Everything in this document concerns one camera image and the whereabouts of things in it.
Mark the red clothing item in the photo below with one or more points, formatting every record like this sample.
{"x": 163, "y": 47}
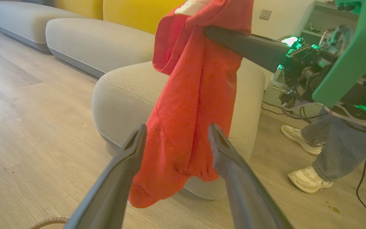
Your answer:
{"x": 186, "y": 111}

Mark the person's blue jeans legs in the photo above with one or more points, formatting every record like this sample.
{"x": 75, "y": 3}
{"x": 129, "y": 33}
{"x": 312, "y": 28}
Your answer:
{"x": 342, "y": 149}

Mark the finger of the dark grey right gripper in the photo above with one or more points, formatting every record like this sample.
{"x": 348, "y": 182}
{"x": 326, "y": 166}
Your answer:
{"x": 253, "y": 47}

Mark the yellow sofa back cushion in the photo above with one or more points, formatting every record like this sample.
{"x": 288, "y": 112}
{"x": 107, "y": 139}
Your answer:
{"x": 132, "y": 12}
{"x": 81, "y": 8}

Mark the light grey sofa seat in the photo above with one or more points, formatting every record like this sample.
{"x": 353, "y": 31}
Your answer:
{"x": 97, "y": 44}
{"x": 27, "y": 22}

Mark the pale grey shelf unit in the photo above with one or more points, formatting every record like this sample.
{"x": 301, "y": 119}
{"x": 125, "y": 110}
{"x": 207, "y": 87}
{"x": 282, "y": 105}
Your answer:
{"x": 316, "y": 19}

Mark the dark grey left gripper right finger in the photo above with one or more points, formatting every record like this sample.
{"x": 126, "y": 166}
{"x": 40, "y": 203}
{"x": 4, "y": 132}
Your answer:
{"x": 246, "y": 197}

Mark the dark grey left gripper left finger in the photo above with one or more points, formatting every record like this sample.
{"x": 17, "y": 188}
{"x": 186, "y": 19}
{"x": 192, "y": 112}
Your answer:
{"x": 106, "y": 197}

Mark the white wall outlet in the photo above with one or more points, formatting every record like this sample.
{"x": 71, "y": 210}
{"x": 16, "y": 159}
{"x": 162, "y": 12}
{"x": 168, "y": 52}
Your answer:
{"x": 265, "y": 14}

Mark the white sneaker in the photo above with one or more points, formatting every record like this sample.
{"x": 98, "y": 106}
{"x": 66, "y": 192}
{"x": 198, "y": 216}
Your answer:
{"x": 307, "y": 179}
{"x": 300, "y": 138}

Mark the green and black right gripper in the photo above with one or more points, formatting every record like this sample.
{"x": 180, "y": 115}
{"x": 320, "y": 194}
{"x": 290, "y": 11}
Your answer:
{"x": 351, "y": 60}

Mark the white fabric piece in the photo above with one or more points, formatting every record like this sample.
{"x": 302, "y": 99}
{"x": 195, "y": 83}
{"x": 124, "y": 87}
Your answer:
{"x": 192, "y": 7}

